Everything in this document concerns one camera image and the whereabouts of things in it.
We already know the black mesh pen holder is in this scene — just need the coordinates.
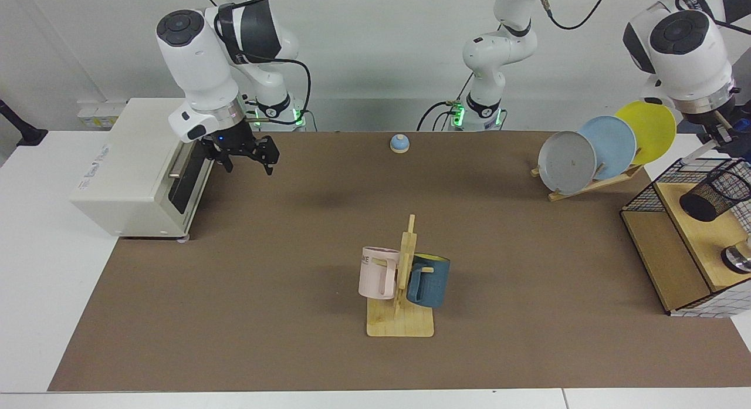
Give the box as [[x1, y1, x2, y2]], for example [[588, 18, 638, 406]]
[[679, 168, 751, 222]]

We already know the yellow plate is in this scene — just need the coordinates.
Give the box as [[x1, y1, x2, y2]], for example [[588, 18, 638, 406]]
[[614, 100, 677, 166]]

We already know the light blue plate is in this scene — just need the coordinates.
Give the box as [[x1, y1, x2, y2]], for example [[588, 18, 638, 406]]
[[578, 115, 637, 181]]

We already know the pale toaster oven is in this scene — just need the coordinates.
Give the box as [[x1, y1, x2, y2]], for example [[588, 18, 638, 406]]
[[69, 98, 215, 242]]

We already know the silver round lid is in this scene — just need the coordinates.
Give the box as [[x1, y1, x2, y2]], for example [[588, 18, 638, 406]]
[[720, 236, 751, 275]]

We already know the wooden plate rack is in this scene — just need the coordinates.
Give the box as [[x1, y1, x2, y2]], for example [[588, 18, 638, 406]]
[[531, 163, 644, 202]]

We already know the grey plate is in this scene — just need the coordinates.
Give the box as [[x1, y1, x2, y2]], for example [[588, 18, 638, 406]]
[[537, 131, 597, 195]]

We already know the pink mug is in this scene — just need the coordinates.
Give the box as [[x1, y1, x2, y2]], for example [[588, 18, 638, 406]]
[[358, 246, 401, 300]]

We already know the brown table cloth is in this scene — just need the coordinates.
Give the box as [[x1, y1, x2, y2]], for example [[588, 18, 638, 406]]
[[47, 130, 751, 393]]

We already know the black stand foot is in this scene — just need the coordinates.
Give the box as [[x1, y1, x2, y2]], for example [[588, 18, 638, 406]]
[[0, 99, 49, 147]]

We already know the dark teal mug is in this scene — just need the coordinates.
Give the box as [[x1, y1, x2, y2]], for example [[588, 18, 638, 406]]
[[406, 253, 451, 309]]

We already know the wooden cup stand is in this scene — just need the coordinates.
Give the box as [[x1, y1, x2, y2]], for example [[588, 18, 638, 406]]
[[367, 214, 435, 338]]

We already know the wire basket with wooden floor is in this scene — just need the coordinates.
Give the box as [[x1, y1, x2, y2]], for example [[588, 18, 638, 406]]
[[620, 158, 751, 319]]

